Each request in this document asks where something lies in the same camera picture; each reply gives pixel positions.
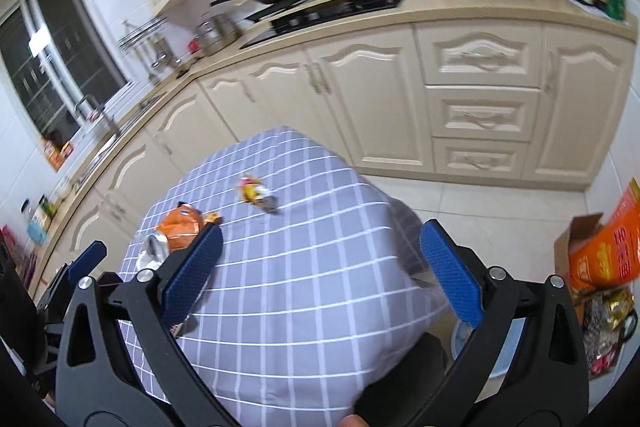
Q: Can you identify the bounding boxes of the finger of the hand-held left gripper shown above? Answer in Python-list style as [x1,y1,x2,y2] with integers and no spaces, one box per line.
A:
[50,241,108,293]

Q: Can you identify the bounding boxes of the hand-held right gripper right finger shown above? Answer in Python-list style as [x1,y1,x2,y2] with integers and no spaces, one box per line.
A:
[412,219,591,427]

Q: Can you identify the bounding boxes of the orange rice bag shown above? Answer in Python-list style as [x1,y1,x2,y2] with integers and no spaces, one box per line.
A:
[567,178,640,294]

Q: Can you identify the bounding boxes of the cream base cabinet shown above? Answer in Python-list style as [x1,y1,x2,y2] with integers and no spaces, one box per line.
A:
[27,22,632,303]

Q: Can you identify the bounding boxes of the steel cooking pot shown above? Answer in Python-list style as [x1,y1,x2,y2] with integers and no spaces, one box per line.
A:
[189,13,242,58]

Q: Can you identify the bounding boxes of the cream cabinet drawer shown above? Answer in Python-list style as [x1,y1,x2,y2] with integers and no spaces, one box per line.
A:
[433,138,531,180]
[416,24,544,88]
[426,85,542,142]

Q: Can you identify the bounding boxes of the steel utensil rack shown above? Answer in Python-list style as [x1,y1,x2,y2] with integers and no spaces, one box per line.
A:
[117,17,172,54]

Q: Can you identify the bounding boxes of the grey checkered tablecloth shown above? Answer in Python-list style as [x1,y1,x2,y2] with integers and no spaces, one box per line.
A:
[116,125,451,427]

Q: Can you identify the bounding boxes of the black gas stove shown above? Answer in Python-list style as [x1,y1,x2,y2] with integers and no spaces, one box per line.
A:
[239,0,409,51]

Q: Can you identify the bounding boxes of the crushed silver can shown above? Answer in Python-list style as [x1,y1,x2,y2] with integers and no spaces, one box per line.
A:
[136,234,172,272]

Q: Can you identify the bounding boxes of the steel faucet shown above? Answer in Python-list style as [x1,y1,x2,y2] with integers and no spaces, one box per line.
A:
[74,94,119,136]

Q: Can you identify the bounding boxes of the dark patterned tote bag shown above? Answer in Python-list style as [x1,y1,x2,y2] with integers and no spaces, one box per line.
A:
[574,287,639,379]

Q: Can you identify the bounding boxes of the light blue trash bin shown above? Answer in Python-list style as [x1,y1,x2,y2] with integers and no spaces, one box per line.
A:
[450,321,507,380]

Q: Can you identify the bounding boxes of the brown cardboard box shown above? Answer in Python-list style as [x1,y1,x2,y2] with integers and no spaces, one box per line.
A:
[553,212,640,379]

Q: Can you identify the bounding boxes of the kitchen window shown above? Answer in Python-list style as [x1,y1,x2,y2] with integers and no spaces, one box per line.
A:
[0,0,129,148]

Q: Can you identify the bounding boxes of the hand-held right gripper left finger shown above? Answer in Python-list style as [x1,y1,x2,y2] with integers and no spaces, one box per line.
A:
[55,223,232,427]

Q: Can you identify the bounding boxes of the orange snack packet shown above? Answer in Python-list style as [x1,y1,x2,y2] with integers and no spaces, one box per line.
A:
[157,202,222,254]

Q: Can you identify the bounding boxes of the person's leg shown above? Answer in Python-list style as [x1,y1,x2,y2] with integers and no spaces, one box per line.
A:
[352,332,451,427]

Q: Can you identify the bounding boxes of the yellow candy wrapper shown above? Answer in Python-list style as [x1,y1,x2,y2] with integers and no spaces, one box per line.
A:
[237,176,277,212]

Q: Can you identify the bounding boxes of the gold foil packet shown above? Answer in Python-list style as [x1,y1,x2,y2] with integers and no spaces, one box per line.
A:
[599,291,637,330]

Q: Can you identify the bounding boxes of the small orange box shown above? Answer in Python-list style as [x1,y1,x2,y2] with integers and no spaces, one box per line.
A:
[41,134,76,171]

